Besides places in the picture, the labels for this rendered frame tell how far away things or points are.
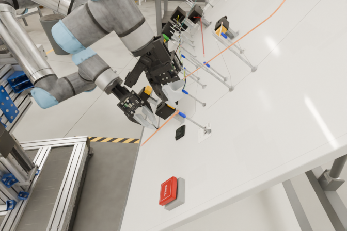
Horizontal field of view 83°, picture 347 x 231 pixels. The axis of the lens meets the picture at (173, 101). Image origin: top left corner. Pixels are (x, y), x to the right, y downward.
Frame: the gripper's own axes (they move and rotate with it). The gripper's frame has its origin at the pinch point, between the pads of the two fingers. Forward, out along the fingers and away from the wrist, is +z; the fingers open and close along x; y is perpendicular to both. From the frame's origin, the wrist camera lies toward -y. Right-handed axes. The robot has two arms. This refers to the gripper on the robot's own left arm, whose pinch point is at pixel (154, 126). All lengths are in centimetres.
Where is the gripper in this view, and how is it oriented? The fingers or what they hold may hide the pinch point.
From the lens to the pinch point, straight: 71.0
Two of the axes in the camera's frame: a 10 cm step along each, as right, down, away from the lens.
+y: 1.5, -0.5, -9.9
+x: 7.0, -7.0, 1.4
